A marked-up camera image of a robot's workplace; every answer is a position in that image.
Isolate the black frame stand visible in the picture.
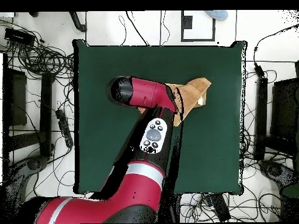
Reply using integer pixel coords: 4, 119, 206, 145
2, 53, 55, 159

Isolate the large black box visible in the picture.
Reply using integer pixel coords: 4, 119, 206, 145
270, 78, 299, 157

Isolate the black robot pedestal stand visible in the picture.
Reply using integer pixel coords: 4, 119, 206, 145
161, 192, 183, 223

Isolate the black upright bar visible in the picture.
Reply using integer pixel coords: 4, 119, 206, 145
254, 76, 269, 160

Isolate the orange terry towel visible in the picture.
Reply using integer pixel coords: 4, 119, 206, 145
137, 77, 212, 127

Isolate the black angled leg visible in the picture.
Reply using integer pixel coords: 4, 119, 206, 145
68, 11, 87, 33

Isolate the person's foot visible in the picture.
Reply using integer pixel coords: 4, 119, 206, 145
204, 10, 229, 21

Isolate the long black power strip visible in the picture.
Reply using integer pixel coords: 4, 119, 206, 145
55, 108, 74, 149

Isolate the grey pedestal leg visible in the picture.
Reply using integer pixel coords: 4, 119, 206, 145
259, 159, 295, 187
4, 155, 50, 211

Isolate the black cable tangle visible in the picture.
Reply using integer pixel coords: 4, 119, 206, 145
180, 193, 234, 222
0, 18, 75, 80

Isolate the black power supply box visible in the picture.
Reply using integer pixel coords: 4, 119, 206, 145
4, 27, 36, 47

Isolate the dark green table cloth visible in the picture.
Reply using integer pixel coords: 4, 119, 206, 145
73, 38, 247, 195

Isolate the black inline cable adapter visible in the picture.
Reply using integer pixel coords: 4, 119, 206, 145
253, 61, 266, 79

